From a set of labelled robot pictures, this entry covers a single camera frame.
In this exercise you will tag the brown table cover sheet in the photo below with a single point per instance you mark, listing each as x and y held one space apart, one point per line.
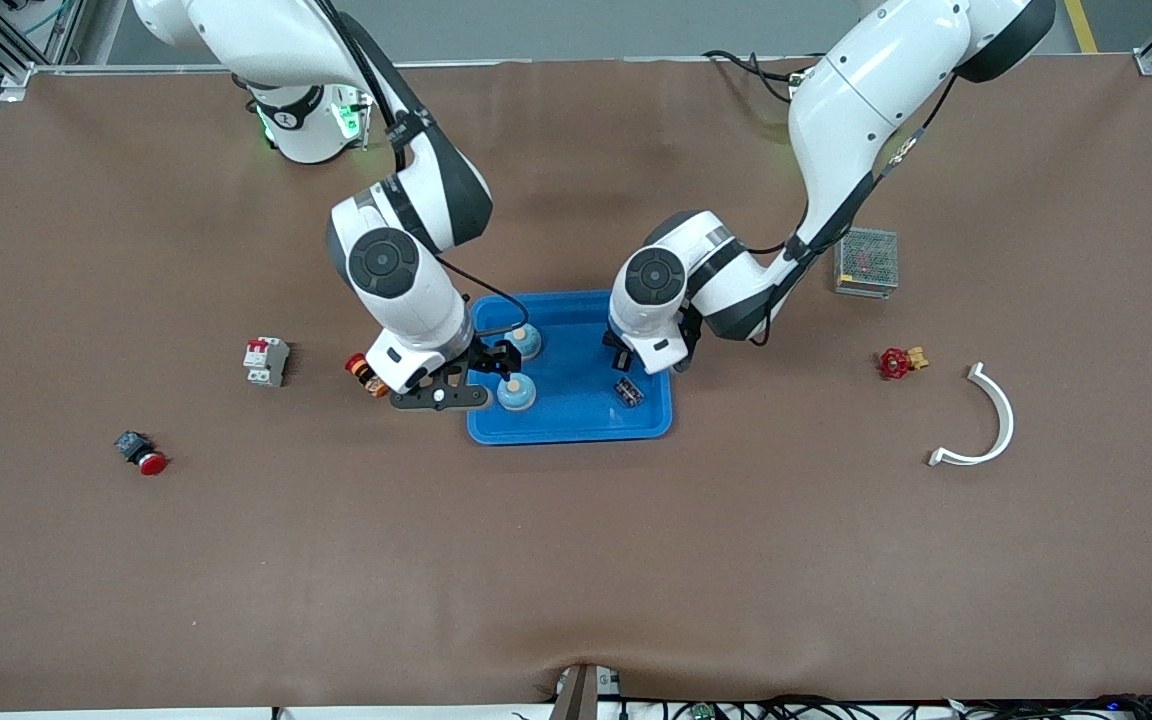
576 550

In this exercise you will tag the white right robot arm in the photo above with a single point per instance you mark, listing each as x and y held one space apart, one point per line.
266 35

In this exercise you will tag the dark connector block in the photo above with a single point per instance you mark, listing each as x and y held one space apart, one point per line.
628 392

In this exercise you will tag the red orange emergency stop switch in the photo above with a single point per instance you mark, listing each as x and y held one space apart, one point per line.
356 366

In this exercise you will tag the blue plastic tray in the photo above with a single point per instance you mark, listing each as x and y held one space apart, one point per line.
576 420

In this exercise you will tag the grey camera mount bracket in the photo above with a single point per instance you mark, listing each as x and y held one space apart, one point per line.
576 695

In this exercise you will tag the red push button dark body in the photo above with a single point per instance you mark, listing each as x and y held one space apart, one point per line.
141 452

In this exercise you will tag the metal mesh power supply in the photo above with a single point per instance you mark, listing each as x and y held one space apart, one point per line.
871 262

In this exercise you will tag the white curved plastic bracket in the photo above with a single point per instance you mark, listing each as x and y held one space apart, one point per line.
1009 420

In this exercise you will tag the brass valve red handwheel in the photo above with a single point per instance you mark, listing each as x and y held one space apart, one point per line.
894 363

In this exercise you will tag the light blue call bell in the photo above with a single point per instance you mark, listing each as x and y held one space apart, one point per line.
516 397
530 346

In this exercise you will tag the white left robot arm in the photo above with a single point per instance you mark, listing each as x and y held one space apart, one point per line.
856 110

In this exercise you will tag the white circuit breaker red switch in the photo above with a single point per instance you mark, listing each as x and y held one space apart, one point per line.
266 362

